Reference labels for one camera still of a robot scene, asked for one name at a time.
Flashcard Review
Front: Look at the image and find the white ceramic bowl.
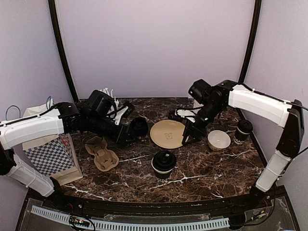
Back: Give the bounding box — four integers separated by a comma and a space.
207, 130, 231, 151

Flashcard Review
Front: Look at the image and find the cream round plate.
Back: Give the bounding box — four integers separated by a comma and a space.
150, 120, 185, 149

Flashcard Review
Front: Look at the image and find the stack of black lids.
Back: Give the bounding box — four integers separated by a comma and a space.
130, 116, 149, 137

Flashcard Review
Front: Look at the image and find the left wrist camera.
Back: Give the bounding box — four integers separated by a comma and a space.
112, 103, 135, 126

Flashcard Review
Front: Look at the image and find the black paper coffee cup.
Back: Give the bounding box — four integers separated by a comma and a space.
233, 128, 251, 145

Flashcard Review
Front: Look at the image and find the left black frame post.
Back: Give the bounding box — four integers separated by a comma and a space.
48, 0, 79, 103

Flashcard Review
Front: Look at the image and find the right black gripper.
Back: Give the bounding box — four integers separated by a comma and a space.
181, 101, 224, 145

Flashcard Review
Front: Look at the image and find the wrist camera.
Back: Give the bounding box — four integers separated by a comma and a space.
167, 108, 196, 123
112, 103, 135, 126

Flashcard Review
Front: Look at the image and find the wrapped white straws bundle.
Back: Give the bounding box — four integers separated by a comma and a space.
99, 87, 119, 106

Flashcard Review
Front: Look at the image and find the black frame post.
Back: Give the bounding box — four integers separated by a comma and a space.
238, 0, 262, 83
48, 0, 79, 103

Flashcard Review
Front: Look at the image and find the right black frame post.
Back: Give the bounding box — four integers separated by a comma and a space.
238, 0, 262, 83

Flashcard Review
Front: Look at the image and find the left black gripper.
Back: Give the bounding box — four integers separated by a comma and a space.
86, 113, 138, 146

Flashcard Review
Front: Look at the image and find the white cable duct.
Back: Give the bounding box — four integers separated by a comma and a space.
30, 205, 230, 231

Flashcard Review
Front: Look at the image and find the cardboard cup carrier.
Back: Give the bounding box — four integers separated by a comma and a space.
85, 136, 119, 172

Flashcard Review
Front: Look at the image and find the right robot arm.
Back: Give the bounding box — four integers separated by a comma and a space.
174, 79, 305, 209

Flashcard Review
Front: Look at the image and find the blue checkered paper bag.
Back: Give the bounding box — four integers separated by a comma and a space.
6, 96, 84, 186

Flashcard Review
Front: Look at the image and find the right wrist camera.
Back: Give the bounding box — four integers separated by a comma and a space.
167, 108, 196, 123

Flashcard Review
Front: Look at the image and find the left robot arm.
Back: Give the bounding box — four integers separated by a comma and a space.
0, 90, 139, 210

